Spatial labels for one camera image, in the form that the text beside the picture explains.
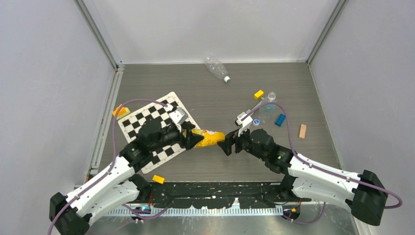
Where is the blue lego brick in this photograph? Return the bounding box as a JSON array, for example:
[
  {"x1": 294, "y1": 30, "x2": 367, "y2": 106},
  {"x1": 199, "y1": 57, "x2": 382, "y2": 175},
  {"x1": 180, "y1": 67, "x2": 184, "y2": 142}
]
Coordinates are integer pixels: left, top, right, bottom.
[{"x1": 275, "y1": 114, "x2": 286, "y2": 127}]

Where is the clear bottle blue cap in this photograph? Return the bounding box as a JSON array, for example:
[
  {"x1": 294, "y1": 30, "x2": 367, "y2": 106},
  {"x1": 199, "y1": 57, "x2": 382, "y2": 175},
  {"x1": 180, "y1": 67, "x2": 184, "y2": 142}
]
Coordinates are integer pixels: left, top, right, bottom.
[{"x1": 204, "y1": 56, "x2": 231, "y2": 83}]

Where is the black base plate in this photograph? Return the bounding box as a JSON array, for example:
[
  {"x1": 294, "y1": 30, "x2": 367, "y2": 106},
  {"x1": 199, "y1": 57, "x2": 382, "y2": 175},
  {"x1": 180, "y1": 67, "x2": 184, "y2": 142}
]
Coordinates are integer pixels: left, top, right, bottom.
[{"x1": 128, "y1": 174, "x2": 300, "y2": 209}]

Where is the blue Pocari Sweat cap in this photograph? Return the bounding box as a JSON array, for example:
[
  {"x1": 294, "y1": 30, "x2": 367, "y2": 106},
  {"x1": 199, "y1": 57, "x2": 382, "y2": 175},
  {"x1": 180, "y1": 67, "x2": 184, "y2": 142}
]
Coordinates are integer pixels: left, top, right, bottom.
[{"x1": 253, "y1": 119, "x2": 260, "y2": 126}]

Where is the clear plastic bottle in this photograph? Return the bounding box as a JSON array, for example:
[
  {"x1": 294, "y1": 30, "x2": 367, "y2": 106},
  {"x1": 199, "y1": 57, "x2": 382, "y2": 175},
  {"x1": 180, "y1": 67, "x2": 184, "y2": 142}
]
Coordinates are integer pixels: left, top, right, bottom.
[{"x1": 258, "y1": 92, "x2": 277, "y2": 123}]

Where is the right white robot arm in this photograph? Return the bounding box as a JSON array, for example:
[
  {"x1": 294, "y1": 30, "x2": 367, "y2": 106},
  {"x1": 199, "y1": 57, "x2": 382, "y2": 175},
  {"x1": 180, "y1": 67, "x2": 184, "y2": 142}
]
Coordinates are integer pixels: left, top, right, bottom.
[{"x1": 218, "y1": 129, "x2": 388, "y2": 226}]

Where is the tan wooden block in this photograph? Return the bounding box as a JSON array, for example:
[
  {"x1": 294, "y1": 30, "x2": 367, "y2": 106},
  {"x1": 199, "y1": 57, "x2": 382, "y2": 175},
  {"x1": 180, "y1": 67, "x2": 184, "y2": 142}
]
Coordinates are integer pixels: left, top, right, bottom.
[{"x1": 299, "y1": 124, "x2": 307, "y2": 139}]

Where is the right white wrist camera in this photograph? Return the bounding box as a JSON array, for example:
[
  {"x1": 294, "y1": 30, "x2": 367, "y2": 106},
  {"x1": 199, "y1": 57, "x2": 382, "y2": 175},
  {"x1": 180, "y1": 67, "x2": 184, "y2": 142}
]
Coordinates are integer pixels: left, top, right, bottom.
[{"x1": 235, "y1": 112, "x2": 253, "y2": 137}]

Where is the yellow juice bottle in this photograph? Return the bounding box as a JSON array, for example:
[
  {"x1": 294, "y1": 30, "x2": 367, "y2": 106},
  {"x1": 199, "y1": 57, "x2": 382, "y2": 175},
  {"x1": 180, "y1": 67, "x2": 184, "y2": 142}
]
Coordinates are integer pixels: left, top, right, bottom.
[{"x1": 192, "y1": 129, "x2": 225, "y2": 148}]

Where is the yellow block near base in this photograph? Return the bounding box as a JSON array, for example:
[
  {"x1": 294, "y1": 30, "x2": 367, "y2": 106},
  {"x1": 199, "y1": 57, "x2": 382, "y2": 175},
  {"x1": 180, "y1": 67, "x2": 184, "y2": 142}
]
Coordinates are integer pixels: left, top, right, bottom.
[{"x1": 152, "y1": 175, "x2": 165, "y2": 184}]

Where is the orange green block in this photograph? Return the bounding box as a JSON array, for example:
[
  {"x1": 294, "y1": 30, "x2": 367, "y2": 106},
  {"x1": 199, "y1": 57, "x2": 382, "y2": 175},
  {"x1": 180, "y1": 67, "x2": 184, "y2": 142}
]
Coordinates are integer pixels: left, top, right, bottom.
[{"x1": 112, "y1": 104, "x2": 131, "y2": 120}]

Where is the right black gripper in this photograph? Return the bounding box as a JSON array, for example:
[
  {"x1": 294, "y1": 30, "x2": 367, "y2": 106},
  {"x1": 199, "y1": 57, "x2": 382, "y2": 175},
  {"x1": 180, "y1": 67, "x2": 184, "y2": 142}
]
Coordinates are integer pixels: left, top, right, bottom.
[{"x1": 218, "y1": 122, "x2": 268, "y2": 161}]

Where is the black white chessboard mat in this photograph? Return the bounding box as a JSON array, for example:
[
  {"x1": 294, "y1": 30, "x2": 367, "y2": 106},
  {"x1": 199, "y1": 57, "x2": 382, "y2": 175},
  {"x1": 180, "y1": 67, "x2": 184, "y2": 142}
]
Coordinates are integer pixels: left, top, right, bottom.
[{"x1": 116, "y1": 92, "x2": 198, "y2": 173}]

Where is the grey long block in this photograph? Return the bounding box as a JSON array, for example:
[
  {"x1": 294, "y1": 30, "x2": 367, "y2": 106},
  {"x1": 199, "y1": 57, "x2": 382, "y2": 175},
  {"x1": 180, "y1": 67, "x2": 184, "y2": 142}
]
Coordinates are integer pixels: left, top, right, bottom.
[{"x1": 252, "y1": 99, "x2": 263, "y2": 112}]

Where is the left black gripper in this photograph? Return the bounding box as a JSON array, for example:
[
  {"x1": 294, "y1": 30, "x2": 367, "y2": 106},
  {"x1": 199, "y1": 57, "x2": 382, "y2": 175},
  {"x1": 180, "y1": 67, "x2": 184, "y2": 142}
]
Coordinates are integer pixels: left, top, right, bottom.
[{"x1": 150, "y1": 121, "x2": 204, "y2": 152}]

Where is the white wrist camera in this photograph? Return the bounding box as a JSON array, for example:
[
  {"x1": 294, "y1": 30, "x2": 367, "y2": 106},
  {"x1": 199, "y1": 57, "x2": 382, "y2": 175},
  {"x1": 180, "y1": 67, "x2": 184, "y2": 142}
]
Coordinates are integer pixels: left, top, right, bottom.
[
  {"x1": 235, "y1": 112, "x2": 253, "y2": 137},
  {"x1": 168, "y1": 107, "x2": 188, "y2": 125}
]

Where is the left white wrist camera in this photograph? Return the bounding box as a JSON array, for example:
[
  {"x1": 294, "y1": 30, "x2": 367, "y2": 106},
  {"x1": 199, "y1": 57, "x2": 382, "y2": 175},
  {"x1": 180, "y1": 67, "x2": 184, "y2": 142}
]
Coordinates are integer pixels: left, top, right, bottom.
[{"x1": 168, "y1": 107, "x2": 188, "y2": 125}]

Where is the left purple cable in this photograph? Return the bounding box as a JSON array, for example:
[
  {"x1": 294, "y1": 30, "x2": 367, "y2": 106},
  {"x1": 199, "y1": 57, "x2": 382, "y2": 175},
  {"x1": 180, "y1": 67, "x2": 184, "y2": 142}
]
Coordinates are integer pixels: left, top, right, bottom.
[{"x1": 46, "y1": 98, "x2": 174, "y2": 235}]

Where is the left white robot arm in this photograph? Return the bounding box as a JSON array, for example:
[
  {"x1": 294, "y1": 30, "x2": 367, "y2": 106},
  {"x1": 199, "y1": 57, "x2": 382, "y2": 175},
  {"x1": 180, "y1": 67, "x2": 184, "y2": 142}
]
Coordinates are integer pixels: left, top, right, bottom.
[{"x1": 47, "y1": 118, "x2": 205, "y2": 235}]

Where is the purple cable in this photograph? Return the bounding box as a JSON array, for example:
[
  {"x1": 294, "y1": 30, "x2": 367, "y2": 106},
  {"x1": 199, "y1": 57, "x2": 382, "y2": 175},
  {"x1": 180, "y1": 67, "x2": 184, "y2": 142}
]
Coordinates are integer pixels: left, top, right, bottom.
[
  {"x1": 241, "y1": 102, "x2": 403, "y2": 226},
  {"x1": 46, "y1": 98, "x2": 174, "y2": 235}
]

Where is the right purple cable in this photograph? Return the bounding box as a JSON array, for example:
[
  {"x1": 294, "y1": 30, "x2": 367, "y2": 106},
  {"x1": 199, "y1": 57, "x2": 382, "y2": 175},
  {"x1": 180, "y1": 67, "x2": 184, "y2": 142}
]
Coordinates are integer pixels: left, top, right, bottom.
[{"x1": 241, "y1": 102, "x2": 403, "y2": 226}]

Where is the grey slotted cable duct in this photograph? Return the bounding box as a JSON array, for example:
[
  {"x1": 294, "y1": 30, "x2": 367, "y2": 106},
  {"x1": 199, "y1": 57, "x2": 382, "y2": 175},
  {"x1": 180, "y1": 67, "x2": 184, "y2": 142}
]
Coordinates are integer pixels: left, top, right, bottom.
[{"x1": 105, "y1": 205, "x2": 283, "y2": 217}]

